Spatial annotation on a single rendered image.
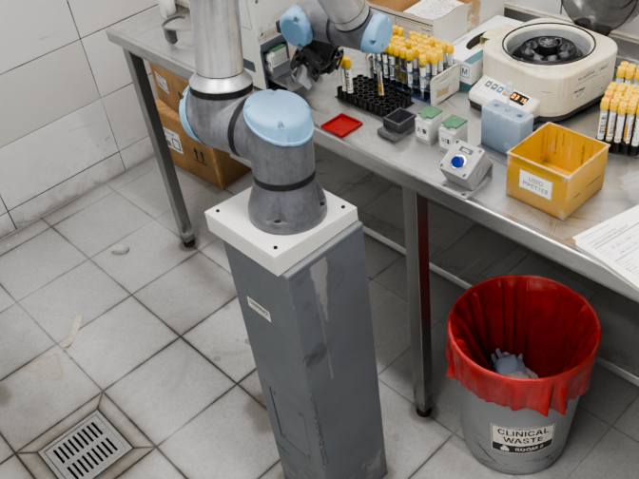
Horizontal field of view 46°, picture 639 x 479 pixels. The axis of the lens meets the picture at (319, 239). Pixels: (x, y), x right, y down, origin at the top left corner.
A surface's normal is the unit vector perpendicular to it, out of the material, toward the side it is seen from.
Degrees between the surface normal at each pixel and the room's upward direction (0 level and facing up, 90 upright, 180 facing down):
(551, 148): 90
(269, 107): 9
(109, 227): 0
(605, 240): 0
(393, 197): 0
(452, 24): 93
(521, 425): 94
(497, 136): 90
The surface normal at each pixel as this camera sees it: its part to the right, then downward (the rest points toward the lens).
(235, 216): -0.06, -0.79
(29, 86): 0.69, 0.41
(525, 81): -0.82, 0.44
